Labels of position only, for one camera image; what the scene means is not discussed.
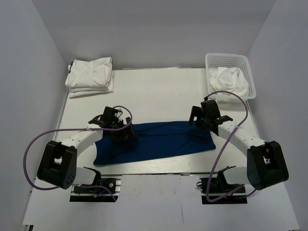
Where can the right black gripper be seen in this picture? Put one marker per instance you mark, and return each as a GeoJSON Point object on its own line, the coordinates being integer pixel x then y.
{"type": "Point", "coordinates": [196, 111]}

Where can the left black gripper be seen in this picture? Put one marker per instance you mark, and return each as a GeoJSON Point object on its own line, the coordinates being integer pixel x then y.
{"type": "Point", "coordinates": [125, 134]}

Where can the blue t shirt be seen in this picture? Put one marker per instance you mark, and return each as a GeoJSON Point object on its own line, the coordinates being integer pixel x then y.
{"type": "Point", "coordinates": [154, 141]}

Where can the white t shirt stack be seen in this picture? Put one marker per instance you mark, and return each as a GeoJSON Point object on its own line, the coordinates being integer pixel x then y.
{"type": "Point", "coordinates": [90, 77]}

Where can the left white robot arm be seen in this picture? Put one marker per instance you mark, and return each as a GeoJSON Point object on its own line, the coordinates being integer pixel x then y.
{"type": "Point", "coordinates": [58, 165]}

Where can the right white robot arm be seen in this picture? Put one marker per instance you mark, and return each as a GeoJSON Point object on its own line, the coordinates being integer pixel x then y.
{"type": "Point", "coordinates": [265, 163]}

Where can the crumpled white t shirt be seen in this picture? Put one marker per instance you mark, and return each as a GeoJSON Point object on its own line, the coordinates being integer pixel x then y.
{"type": "Point", "coordinates": [229, 79]}

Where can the white plastic basket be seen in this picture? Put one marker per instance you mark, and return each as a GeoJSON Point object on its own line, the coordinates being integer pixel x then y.
{"type": "Point", "coordinates": [215, 60]}

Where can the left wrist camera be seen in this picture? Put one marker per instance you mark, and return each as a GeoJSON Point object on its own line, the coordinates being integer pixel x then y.
{"type": "Point", "coordinates": [108, 118]}

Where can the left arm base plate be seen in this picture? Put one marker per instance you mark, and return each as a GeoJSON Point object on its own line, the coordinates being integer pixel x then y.
{"type": "Point", "coordinates": [106, 190]}

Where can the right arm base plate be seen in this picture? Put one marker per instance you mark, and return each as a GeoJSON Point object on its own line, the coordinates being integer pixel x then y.
{"type": "Point", "coordinates": [216, 190]}

